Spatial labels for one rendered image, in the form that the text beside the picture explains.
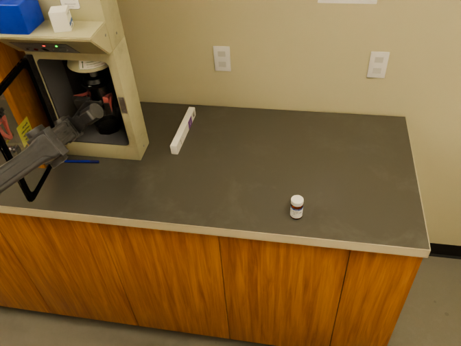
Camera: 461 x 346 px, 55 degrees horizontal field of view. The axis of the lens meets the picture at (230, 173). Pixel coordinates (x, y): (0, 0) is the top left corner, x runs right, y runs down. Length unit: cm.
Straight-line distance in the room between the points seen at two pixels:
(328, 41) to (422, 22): 34
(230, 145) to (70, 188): 64
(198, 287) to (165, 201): 44
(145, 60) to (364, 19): 92
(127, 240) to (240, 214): 46
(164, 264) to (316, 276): 58
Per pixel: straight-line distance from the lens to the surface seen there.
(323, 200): 158
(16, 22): 150
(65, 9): 145
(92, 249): 185
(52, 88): 175
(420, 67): 193
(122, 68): 159
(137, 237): 169
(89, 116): 156
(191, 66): 197
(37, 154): 111
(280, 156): 173
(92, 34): 141
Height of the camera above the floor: 207
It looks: 43 degrees down
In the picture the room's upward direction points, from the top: 4 degrees counter-clockwise
